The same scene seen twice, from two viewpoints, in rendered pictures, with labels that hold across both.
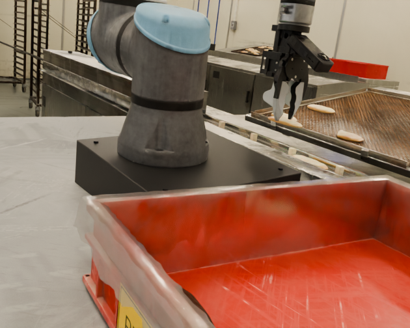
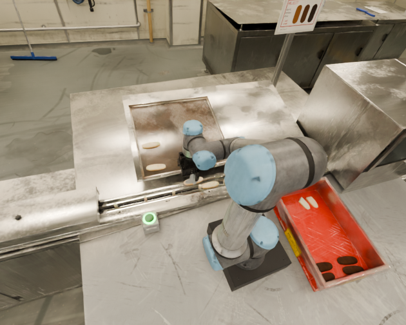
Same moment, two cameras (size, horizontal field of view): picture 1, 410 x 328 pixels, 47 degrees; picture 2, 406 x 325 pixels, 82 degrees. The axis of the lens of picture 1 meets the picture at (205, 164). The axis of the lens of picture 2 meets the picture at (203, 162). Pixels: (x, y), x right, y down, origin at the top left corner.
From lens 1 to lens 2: 128 cm
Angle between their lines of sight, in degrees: 71
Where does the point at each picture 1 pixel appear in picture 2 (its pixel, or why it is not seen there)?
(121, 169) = (268, 271)
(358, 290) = (301, 220)
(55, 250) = (295, 300)
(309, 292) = (305, 233)
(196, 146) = not seen: hidden behind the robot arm
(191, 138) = not seen: hidden behind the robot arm
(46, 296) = (319, 302)
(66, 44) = not seen: outside the picture
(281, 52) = (189, 164)
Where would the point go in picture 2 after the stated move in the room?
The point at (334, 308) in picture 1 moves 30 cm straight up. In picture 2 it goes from (310, 231) to (344, 198)
